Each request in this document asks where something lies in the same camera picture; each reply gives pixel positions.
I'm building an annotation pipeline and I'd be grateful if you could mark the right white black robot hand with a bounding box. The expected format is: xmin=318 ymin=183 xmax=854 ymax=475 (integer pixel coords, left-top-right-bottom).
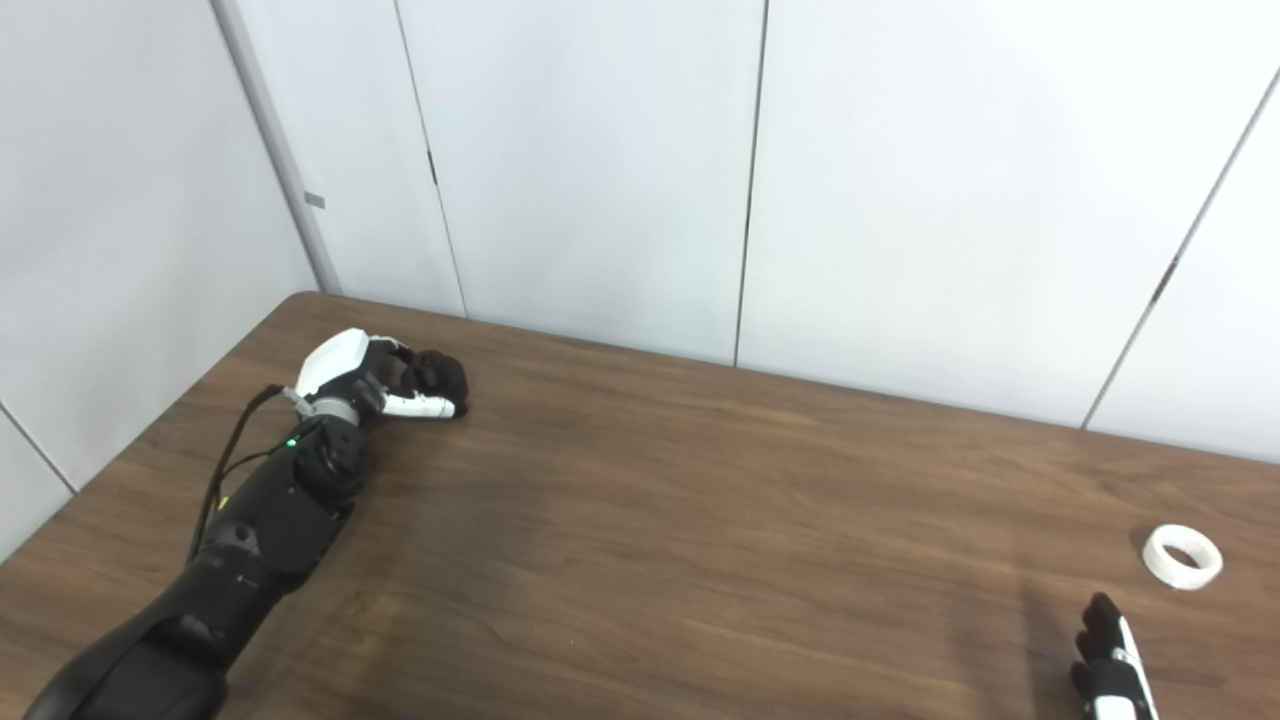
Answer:
xmin=1070 ymin=593 xmax=1161 ymax=720

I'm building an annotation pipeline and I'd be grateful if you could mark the white plastic ring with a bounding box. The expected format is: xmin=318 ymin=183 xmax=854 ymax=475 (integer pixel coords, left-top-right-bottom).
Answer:
xmin=1143 ymin=524 xmax=1224 ymax=591

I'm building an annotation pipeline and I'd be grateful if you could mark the round black plastic part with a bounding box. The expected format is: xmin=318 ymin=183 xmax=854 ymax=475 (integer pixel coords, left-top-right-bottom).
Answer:
xmin=403 ymin=350 xmax=469 ymax=417

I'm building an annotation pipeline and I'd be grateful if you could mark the grey wall corner post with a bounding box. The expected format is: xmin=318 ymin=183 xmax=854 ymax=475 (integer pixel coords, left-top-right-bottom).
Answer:
xmin=210 ymin=0 xmax=343 ymax=296

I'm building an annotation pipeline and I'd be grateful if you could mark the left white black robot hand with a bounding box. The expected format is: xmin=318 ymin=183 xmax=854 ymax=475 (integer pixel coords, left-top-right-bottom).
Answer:
xmin=295 ymin=328 xmax=469 ymax=421

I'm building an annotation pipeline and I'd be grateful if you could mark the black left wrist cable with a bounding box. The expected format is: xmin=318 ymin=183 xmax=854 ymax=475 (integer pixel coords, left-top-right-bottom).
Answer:
xmin=188 ymin=385 xmax=303 ymax=561

